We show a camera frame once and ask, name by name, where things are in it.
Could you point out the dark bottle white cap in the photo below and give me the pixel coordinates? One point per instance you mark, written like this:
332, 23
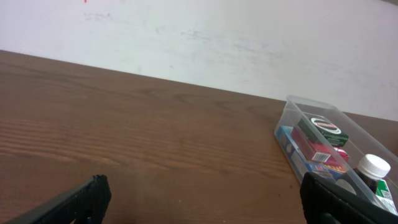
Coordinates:
371, 169

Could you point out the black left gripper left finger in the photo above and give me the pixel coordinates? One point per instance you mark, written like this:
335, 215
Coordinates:
84, 204

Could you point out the red medicine box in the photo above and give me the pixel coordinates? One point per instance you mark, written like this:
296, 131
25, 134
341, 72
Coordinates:
316, 152

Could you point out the clear plastic container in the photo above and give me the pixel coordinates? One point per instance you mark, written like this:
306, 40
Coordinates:
359, 144

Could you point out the blue Kool Fever box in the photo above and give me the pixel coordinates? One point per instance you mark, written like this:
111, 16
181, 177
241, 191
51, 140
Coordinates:
298, 162

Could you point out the green round tin box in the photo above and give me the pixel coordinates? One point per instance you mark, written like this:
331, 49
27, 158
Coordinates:
333, 134

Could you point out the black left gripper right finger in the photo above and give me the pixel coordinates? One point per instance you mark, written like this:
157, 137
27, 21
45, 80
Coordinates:
325, 202

